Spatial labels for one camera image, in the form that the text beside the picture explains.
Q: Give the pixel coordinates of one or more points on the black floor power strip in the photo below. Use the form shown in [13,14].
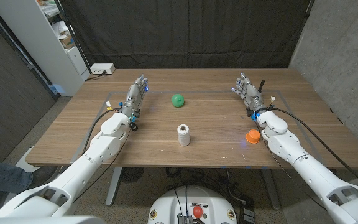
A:
[248,214]

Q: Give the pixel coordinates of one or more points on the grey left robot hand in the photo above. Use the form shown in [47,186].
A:
[134,96]

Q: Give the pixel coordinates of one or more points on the person's dark shoe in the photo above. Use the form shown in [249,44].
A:
[43,174]

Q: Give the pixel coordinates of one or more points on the white robot torso shell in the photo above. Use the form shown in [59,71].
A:
[42,221]

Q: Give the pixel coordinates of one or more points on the red emergency stop button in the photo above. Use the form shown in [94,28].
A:
[197,211]

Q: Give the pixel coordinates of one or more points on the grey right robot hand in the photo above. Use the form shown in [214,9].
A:
[252,95]

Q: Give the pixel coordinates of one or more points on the grey table leg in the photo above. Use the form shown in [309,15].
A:
[113,186]
[269,186]

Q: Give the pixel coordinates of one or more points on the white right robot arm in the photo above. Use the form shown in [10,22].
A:
[306,168]

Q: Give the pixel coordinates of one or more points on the white shelf cabinet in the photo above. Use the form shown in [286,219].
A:
[33,37]

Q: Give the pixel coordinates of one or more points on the small black stick object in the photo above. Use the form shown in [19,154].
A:
[261,85]

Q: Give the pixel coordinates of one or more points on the green ball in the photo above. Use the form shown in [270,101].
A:
[177,100]

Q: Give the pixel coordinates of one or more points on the round black floor fan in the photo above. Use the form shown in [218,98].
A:
[131,175]

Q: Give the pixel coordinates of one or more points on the white power strip box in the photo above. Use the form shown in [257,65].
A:
[102,68]

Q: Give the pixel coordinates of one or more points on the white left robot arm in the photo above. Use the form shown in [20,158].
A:
[89,155]

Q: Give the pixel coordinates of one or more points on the black backdrop stand pole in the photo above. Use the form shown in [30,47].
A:
[73,37]

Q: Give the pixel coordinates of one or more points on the orange cup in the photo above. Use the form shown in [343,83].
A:
[253,137]

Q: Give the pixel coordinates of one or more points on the black backdrop curtain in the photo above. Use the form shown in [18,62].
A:
[182,31]

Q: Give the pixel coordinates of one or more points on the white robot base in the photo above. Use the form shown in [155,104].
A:
[210,202]

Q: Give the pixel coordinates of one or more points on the cardboard box on shelf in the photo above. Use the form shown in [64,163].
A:
[67,41]

